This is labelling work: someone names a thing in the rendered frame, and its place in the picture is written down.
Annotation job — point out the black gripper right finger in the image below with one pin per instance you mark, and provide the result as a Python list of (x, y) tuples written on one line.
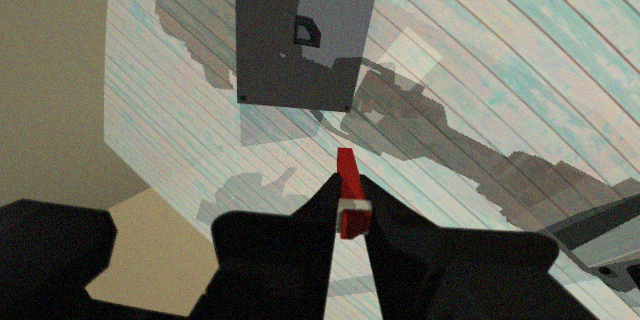
[(409, 254)]

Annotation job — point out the red peg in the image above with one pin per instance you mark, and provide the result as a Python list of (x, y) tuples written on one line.
[(354, 211)]

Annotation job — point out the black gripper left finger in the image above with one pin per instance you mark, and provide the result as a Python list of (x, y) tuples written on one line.
[(304, 238)]

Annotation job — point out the grey sloped panel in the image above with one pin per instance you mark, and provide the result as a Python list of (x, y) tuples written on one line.
[(302, 54)]

